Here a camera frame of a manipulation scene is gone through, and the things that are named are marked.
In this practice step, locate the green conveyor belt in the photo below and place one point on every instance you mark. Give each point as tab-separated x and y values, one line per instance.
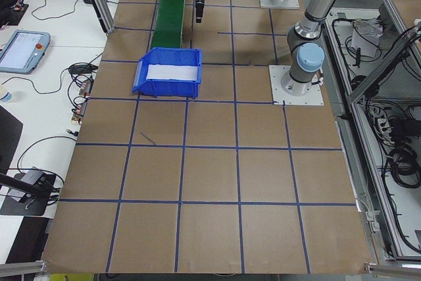
167	14

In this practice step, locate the blue plastic storage bin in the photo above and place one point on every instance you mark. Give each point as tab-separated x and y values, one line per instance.
171	88

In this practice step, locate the white crumpled bag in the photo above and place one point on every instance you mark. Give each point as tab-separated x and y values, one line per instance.
363	42

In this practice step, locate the blue grey teach pendant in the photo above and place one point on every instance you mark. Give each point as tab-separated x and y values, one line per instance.
23	52

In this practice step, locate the white power strip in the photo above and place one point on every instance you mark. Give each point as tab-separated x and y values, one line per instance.
383	123

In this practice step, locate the black flat panel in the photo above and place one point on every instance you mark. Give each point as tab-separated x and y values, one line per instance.
8	136

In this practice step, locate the black power brick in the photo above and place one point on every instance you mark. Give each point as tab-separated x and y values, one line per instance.
403	128

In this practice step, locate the black stand pole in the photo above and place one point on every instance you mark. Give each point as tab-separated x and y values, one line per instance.
19	185

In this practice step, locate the V-shaped metal bar frame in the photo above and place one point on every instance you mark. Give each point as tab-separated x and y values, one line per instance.
378	77

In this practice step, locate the black stand base plate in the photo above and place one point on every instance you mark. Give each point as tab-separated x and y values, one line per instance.
19	208

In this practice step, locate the aluminium frame bar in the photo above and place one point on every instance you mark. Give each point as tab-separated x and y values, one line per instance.
23	267
394	268

